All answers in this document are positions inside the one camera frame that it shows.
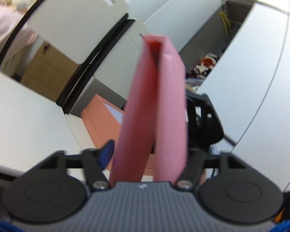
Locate bed with pink sheet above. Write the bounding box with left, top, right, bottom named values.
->
left=0, top=1, right=38, bottom=56

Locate yellow clothes hanger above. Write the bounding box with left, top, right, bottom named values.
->
left=219, top=12, right=232, bottom=41

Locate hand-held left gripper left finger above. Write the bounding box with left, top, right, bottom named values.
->
left=39, top=139, right=116, bottom=191

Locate white folding chair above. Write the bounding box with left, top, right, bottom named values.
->
left=57, top=18, right=145, bottom=115
left=0, top=0, right=130, bottom=72

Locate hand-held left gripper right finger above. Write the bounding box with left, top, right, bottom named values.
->
left=175, top=148, right=248, bottom=191

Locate colourful clothes pile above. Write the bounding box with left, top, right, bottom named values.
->
left=185, top=53, right=220, bottom=93

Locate pale yellow bed skirt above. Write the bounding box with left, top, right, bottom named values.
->
left=0, top=45, right=27, bottom=80

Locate orange cardboard box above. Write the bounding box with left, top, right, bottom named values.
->
left=81, top=94, right=157, bottom=176

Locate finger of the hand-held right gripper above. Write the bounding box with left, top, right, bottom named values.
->
left=186, top=92, right=225, bottom=154

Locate white wardrobe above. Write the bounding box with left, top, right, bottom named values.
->
left=128, top=0, right=290, bottom=191

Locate wooden bedside cabinet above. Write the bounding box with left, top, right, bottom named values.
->
left=19, top=41, right=81, bottom=102

